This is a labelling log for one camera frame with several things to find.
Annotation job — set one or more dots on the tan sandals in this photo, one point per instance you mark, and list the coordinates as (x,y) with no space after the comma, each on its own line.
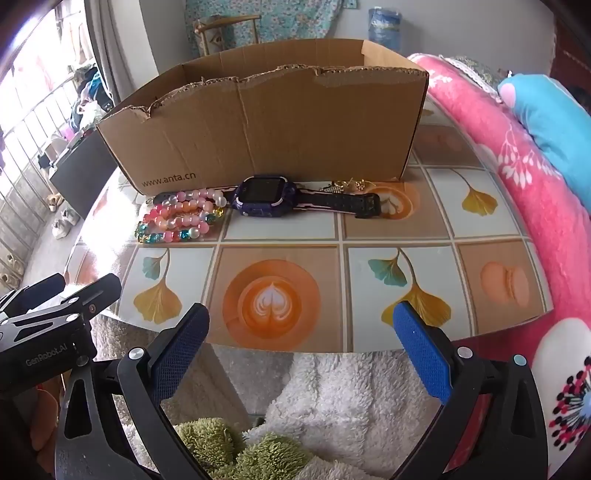
(55,203)

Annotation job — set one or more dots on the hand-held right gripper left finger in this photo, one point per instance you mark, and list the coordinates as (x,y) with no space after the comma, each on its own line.
(182,350)

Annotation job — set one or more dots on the teal floral wall cloth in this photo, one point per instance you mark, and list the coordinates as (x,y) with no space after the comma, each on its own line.
(286,21)

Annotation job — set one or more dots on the grey patterned quilt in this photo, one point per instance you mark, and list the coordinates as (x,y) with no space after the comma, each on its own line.
(475,69)

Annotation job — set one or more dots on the wooden chair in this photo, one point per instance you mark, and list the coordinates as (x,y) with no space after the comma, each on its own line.
(221,32)

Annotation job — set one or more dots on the metal window railing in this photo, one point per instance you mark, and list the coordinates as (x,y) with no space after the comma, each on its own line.
(27,147)

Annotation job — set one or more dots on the grey curtain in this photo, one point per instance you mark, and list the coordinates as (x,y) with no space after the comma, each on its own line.
(104,50)

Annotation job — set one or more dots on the dark red door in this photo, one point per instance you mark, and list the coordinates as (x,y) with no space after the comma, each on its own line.
(570,60)

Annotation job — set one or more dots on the gold bead cluster charm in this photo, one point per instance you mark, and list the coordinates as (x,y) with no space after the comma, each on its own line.
(361,184)

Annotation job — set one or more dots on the brown cardboard box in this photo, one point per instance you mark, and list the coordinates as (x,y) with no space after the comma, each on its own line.
(277,129)

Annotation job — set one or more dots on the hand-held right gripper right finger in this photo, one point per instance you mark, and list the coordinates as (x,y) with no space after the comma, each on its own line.
(422,353)

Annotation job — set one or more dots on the white sneaker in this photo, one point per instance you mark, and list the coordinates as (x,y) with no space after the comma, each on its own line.
(60,230)
(71,216)

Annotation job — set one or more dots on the tile-pattern table cover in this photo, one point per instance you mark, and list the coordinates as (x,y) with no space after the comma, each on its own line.
(286,230)

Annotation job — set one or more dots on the pile of clothes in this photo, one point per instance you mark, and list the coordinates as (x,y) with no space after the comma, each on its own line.
(92,97)

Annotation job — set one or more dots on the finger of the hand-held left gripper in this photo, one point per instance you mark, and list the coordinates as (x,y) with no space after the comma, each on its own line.
(32,293)
(99,290)

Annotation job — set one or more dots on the gold hair clip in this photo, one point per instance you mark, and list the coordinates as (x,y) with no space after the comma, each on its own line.
(333,188)

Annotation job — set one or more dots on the white fleece cloth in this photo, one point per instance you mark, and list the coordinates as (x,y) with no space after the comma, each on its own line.
(351,392)

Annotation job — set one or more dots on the dark grey panel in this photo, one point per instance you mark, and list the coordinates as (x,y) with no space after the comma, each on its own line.
(83,170)

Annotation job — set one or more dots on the purple smartwatch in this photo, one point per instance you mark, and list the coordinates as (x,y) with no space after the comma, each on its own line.
(261,194)

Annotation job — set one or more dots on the pink floral blanket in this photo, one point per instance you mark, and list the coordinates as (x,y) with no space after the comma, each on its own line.
(531,221)

